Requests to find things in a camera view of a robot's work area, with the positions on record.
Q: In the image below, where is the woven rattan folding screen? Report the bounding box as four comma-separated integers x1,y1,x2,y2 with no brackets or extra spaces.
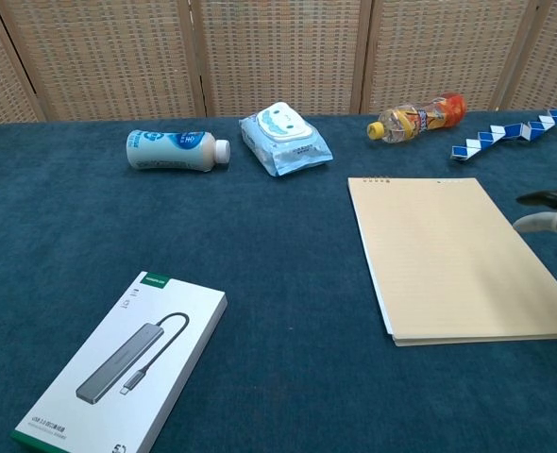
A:
0,0,557,126

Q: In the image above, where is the white milk drink bottle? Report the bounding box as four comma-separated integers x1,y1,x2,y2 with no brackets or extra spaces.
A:
126,129,232,174

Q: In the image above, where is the yellow-capped tea bottle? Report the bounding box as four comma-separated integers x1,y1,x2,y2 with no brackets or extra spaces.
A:
366,92,468,144

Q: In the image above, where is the white USB hub box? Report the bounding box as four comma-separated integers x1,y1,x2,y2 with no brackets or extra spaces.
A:
9,270,228,453

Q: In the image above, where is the blue wet wipes pack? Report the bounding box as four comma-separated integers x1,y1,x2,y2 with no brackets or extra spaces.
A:
238,101,334,178

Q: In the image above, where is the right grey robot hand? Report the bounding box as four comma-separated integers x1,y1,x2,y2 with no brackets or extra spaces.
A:
513,181,557,234

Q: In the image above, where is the dark teal tablecloth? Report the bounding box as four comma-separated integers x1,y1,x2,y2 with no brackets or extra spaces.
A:
0,109,557,453

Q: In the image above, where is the blue white snake puzzle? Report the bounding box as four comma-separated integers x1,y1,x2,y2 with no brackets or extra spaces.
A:
449,109,557,164

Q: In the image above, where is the off-white spiral notebook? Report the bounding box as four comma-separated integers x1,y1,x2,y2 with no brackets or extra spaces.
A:
346,176,557,348

